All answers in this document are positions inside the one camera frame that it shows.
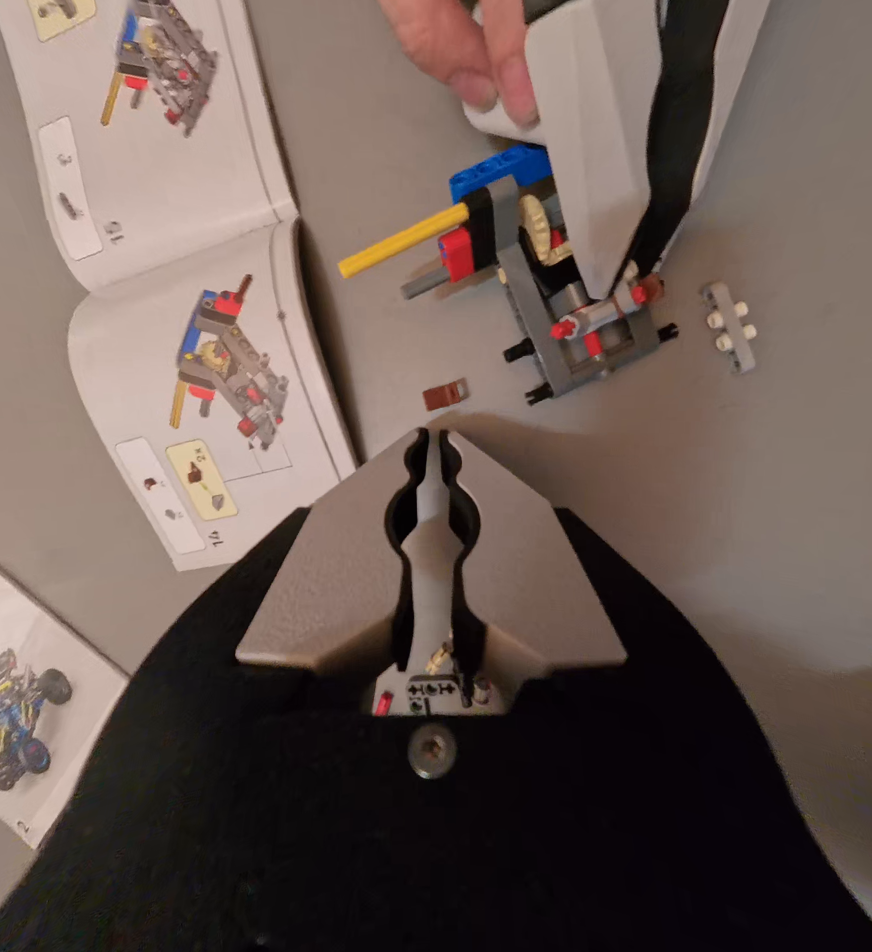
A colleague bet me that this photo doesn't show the grey lego beam white pins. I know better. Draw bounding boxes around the grey lego beam white pins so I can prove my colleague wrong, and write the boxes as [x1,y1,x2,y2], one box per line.
[699,280,759,375]

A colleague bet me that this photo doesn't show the small booklet with car picture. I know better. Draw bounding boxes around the small booklet with car picture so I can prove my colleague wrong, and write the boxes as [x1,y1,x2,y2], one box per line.
[0,565,132,850]

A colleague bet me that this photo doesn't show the open lego instruction booklet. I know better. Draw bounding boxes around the open lego instruction booklet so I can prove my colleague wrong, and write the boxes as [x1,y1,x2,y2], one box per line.
[0,0,359,574]

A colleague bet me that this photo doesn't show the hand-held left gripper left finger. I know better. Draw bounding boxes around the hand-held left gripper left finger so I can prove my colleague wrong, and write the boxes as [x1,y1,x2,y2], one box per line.
[235,427,432,678]

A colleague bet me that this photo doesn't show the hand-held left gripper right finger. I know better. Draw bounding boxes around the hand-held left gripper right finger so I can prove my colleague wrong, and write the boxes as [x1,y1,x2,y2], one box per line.
[439,428,629,705]

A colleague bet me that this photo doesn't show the partly built lego vehicle frame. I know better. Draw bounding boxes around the partly built lego vehicle frame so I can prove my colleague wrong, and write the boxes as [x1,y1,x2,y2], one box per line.
[338,141,681,407]

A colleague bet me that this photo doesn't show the person's right hand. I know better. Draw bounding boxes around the person's right hand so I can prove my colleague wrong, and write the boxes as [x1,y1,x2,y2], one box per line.
[378,0,542,129]

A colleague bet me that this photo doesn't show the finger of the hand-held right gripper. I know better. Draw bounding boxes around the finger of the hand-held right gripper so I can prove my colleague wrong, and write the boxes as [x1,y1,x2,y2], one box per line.
[463,0,698,300]
[642,0,752,270]

